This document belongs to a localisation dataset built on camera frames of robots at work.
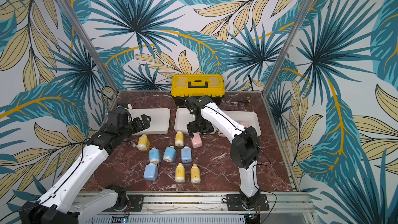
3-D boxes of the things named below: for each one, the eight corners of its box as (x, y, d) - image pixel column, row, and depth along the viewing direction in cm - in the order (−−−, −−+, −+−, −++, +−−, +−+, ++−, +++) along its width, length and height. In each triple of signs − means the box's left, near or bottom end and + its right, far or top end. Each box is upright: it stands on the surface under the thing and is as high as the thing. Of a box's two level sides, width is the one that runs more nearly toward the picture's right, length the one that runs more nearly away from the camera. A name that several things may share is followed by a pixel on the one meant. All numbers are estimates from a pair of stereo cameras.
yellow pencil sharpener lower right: (190, 185, 81) (190, 181, 74) (191, 169, 86) (190, 164, 79) (199, 185, 81) (200, 181, 74) (199, 169, 86) (200, 164, 79)
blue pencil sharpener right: (181, 164, 87) (180, 159, 81) (182, 151, 92) (181, 145, 86) (191, 164, 87) (191, 159, 81) (191, 151, 92) (191, 146, 86)
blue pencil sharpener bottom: (145, 181, 82) (141, 177, 76) (148, 167, 86) (145, 163, 80) (157, 181, 82) (154, 177, 76) (159, 167, 86) (156, 163, 80)
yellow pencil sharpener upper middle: (175, 149, 93) (174, 143, 87) (177, 137, 98) (175, 130, 92) (183, 149, 93) (182, 143, 87) (184, 137, 98) (183, 130, 92)
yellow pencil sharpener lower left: (175, 183, 81) (174, 180, 75) (177, 167, 86) (176, 162, 80) (184, 183, 81) (183, 180, 75) (185, 167, 86) (184, 162, 80)
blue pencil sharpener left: (150, 163, 87) (147, 158, 81) (152, 152, 91) (149, 147, 85) (161, 163, 87) (158, 158, 81) (163, 152, 91) (160, 147, 85)
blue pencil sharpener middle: (164, 164, 87) (162, 159, 81) (166, 150, 92) (164, 145, 86) (175, 164, 87) (174, 159, 81) (177, 150, 92) (175, 145, 86)
